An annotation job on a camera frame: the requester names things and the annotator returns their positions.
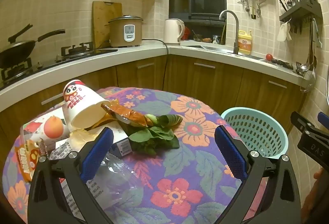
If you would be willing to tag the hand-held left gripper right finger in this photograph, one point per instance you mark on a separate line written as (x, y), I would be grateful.
(230, 152)

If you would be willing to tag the light blue plastic basket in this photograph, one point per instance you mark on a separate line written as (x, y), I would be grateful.
(254, 131)

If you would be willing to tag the steel sink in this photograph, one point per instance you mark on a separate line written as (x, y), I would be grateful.
(213, 48)

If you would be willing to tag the white electric kettle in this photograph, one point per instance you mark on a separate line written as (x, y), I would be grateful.
(172, 31)

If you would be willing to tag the dark kitchen tool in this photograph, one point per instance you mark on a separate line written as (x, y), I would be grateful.
(282, 64)

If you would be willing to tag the yellow detergent bottle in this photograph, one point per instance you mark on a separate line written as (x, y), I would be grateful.
(245, 45)

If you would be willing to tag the black gas stove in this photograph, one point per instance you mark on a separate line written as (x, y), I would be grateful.
(77, 51)

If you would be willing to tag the small grey carton box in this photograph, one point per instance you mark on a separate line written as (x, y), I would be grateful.
(121, 147)

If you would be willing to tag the wooden base cabinets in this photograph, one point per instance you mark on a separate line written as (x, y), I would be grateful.
(205, 77)

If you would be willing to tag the beige rice cooker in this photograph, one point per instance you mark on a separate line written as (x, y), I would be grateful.
(118, 33)

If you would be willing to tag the red pot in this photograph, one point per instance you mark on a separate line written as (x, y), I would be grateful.
(187, 33)

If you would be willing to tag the wooden cutting board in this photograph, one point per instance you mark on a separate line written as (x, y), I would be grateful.
(102, 23)

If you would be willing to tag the white hanging cloth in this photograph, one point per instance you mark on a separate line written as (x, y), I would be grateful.
(284, 32)

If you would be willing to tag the dark wall shelf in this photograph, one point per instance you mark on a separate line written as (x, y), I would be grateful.
(300, 11)

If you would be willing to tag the white printed packet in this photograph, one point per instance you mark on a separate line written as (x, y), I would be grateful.
(63, 150)

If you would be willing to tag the golden foil snack wrapper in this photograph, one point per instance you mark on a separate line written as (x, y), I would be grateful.
(128, 114)

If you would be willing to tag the orange snack packet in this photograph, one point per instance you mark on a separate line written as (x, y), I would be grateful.
(24, 162)

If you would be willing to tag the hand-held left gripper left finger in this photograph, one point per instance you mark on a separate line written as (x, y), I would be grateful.
(99, 154)

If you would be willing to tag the green leafy vegetable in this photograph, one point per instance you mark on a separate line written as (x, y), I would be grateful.
(154, 136)

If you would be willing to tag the red and white paper cup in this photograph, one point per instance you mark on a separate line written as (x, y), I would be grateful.
(82, 105)

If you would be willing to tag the clear plastic bottle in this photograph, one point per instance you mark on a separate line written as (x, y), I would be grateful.
(123, 175)

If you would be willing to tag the floral tablecloth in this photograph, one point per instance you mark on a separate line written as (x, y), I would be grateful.
(180, 162)

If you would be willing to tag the peach printed packet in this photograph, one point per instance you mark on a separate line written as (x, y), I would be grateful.
(52, 127)

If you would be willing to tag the small gold foil scrap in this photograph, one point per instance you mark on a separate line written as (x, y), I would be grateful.
(82, 137)

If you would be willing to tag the red tomato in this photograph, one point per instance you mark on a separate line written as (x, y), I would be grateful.
(269, 57)

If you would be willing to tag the person's right hand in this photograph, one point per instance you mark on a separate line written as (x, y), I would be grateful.
(318, 175)

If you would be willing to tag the steel ladle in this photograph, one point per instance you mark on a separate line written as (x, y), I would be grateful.
(304, 67)

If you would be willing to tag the white printed paper sheet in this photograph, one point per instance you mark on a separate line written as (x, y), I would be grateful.
(74, 200)

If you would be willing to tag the steel kitchen faucet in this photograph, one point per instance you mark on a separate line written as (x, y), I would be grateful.
(236, 33)

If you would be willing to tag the black wok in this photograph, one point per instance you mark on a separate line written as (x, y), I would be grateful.
(18, 52)

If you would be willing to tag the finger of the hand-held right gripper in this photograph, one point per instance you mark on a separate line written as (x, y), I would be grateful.
(324, 118)
(300, 121)

